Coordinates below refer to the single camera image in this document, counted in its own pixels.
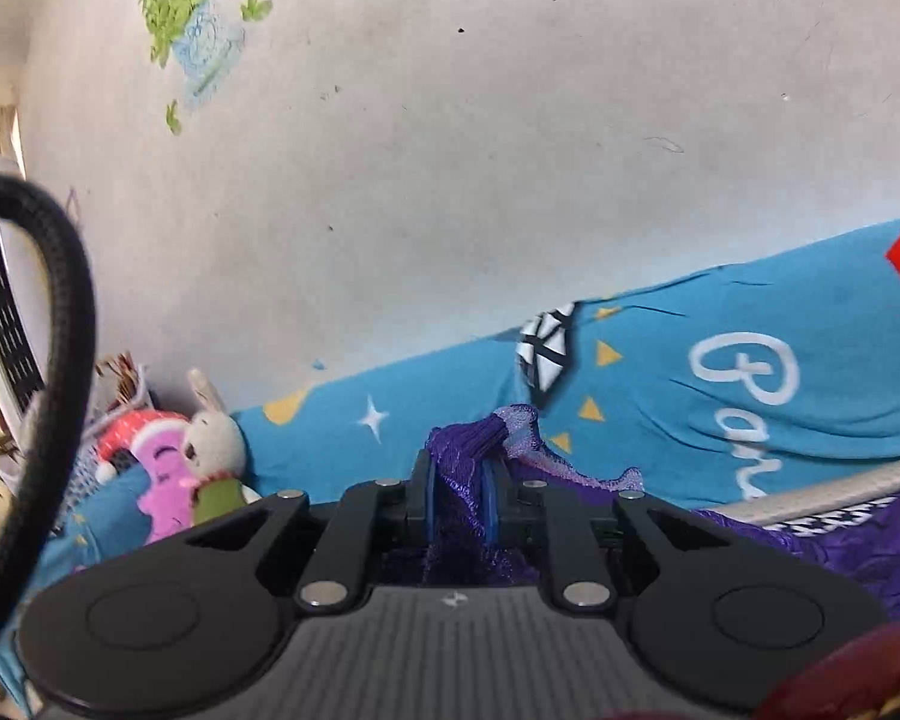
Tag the blue white houndstooth mat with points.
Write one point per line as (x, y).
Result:
(817, 499)

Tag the beige bunny plush toy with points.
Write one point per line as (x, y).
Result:
(215, 452)

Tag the purple patterned garment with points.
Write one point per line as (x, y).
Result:
(860, 541)

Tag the green plant wall sticker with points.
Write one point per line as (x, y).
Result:
(204, 38)

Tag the white air conditioner unit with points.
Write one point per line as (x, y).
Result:
(24, 323)

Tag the blue cartoon print bedsheet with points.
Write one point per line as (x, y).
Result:
(730, 384)

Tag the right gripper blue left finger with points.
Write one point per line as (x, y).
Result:
(372, 535)

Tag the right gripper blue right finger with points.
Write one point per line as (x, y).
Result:
(553, 532)

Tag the pink moon plush toy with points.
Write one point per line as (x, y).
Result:
(155, 439)

